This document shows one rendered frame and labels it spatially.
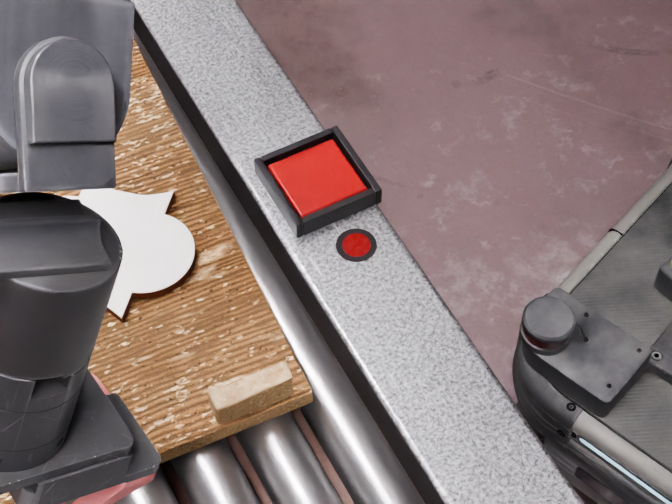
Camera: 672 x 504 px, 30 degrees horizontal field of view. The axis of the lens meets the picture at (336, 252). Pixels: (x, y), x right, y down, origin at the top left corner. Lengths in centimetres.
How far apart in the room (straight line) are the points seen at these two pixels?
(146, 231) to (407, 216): 121
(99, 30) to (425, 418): 49
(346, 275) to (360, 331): 5
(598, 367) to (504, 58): 87
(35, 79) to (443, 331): 54
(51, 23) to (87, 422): 19
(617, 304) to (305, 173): 86
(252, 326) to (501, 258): 122
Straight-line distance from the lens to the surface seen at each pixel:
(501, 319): 203
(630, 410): 171
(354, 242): 98
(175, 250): 94
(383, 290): 95
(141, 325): 92
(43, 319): 48
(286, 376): 86
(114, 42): 48
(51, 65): 46
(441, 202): 216
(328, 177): 100
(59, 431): 54
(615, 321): 177
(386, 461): 88
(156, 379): 90
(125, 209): 97
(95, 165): 47
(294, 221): 97
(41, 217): 48
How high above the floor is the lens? 171
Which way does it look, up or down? 55 degrees down
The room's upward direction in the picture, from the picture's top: 1 degrees counter-clockwise
